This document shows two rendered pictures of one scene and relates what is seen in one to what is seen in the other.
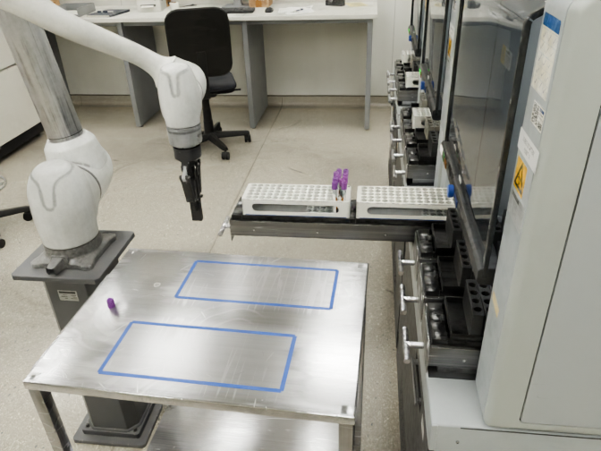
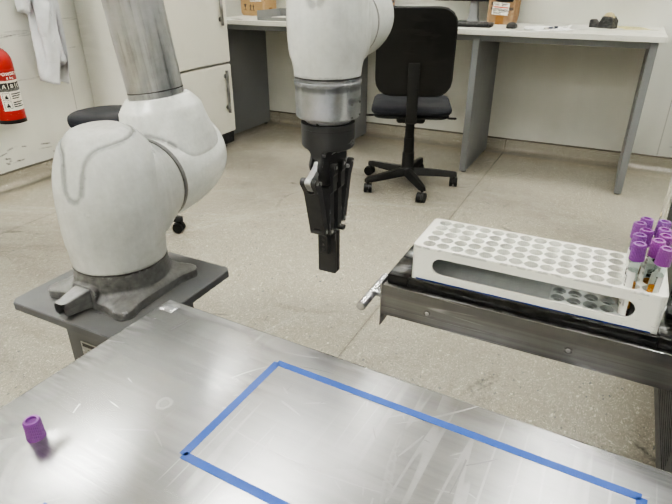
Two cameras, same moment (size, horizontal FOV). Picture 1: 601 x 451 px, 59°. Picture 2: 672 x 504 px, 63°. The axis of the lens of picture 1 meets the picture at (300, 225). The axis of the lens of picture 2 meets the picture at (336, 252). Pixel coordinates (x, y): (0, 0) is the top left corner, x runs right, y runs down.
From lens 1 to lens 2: 0.74 m
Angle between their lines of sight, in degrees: 17
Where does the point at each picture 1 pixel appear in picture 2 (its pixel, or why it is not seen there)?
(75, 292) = not seen: hidden behind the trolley
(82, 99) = (281, 117)
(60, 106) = (145, 39)
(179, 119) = (315, 58)
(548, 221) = not seen: outside the picture
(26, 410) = not seen: hidden behind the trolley
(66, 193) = (104, 178)
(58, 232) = (84, 244)
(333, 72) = (580, 116)
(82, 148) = (170, 114)
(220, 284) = (303, 446)
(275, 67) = (505, 103)
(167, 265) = (214, 357)
